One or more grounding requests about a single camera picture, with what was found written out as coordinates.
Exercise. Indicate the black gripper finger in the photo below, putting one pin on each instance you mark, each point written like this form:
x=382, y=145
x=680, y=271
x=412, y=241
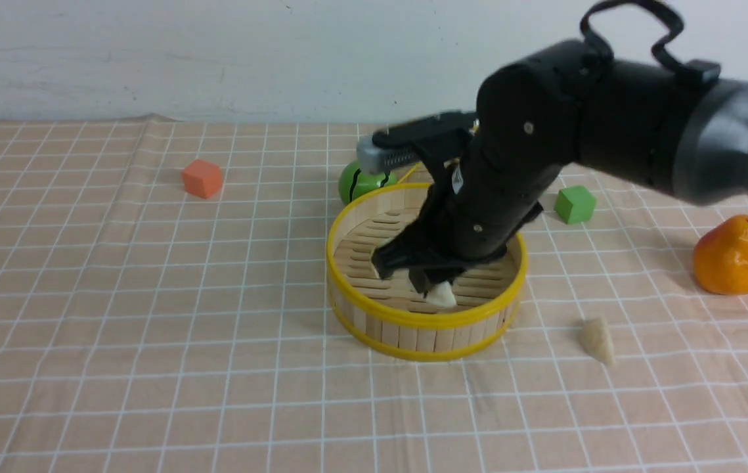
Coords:
x=409, y=249

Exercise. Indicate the bamboo steamer tray yellow rim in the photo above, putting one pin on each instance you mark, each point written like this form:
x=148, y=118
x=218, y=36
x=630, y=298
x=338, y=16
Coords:
x=390, y=316

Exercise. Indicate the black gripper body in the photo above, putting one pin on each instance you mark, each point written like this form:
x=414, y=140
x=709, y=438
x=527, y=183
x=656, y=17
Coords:
x=482, y=192

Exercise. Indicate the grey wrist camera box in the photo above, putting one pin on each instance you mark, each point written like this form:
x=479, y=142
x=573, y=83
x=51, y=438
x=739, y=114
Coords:
x=374, y=160

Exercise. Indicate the beige dumpling front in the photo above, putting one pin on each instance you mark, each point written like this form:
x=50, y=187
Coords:
x=441, y=295

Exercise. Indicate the green cube block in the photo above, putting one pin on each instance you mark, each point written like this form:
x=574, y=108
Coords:
x=575, y=205

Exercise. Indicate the green watermelon toy ball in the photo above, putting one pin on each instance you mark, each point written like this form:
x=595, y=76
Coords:
x=355, y=183

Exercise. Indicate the checked peach tablecloth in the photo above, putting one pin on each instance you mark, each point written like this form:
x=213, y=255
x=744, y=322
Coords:
x=143, y=329

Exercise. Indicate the orange cube block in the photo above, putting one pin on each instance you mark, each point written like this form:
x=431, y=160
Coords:
x=202, y=179

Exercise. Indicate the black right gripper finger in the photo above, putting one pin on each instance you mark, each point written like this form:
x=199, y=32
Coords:
x=424, y=275

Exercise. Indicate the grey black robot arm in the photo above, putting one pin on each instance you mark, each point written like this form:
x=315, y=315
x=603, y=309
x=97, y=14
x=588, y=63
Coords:
x=678, y=130

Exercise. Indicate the orange yellow toy pear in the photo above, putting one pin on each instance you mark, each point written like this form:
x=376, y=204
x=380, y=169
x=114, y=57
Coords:
x=720, y=258

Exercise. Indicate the beige dumpling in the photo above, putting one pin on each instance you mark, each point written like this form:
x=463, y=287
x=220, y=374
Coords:
x=595, y=339
x=441, y=295

